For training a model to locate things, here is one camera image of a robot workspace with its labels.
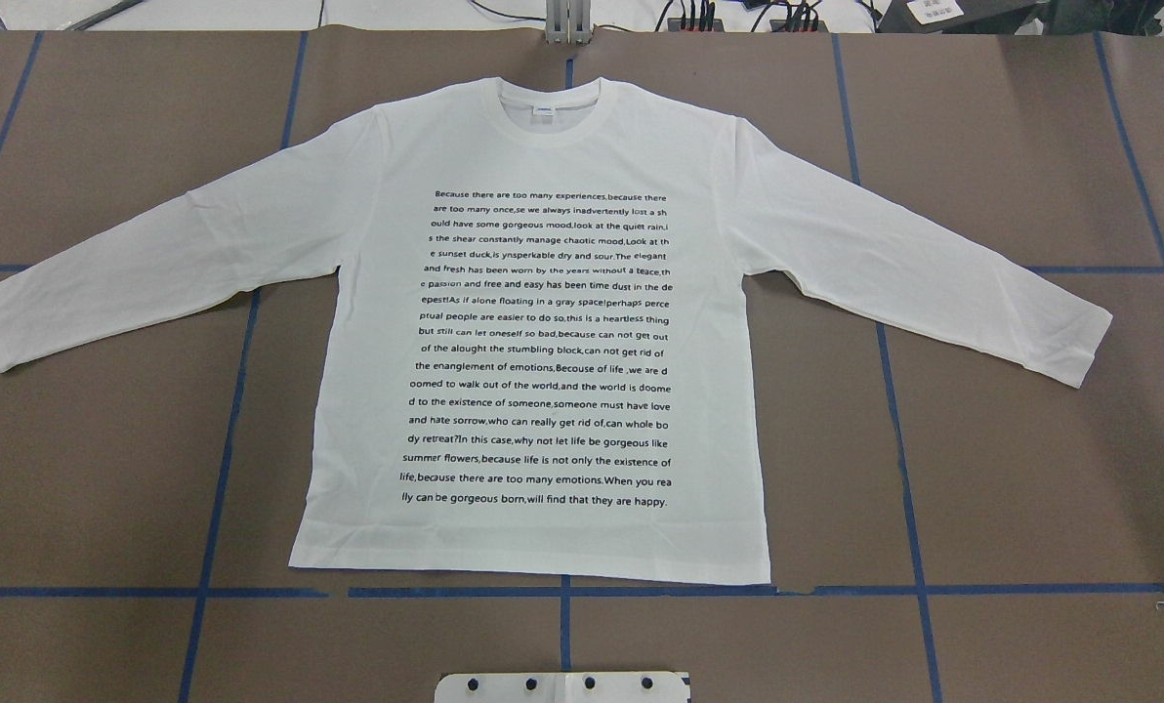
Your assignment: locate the white long-sleeve printed shirt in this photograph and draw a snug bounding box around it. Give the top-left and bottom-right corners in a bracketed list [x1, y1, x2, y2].
[0, 77, 1112, 585]

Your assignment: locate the black power strip left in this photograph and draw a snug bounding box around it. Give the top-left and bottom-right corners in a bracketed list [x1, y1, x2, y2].
[656, 1, 724, 31]

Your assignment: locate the black power strip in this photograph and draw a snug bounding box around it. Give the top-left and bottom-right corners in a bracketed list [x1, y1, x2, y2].
[757, 1, 828, 34]
[656, 1, 724, 31]

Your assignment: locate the black power strip right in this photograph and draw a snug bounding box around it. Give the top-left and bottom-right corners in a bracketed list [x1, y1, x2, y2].
[757, 1, 828, 34]

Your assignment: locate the dark box with label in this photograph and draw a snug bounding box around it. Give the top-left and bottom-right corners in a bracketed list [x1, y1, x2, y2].
[876, 0, 1046, 34]

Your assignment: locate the grey aluminium frame post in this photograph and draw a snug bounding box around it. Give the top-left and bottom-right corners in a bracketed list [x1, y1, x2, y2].
[545, 0, 594, 45]

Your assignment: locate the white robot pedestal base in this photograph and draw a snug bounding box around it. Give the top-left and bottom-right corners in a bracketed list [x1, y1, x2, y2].
[434, 672, 693, 702]

